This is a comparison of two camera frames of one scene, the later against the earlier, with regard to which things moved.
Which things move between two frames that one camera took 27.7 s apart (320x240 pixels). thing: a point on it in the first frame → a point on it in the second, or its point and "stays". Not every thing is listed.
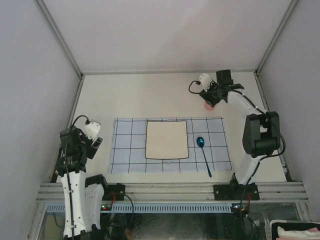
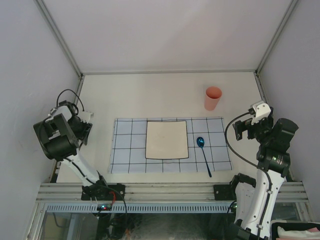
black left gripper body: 89,151 → 83,129
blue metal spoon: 200,142 stays
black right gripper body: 213,90 → 260,129
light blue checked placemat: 128,150 stays
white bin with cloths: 284,229 stays
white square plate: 166,139 stays
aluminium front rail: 182,192 stays
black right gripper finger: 205,95 → 240,126
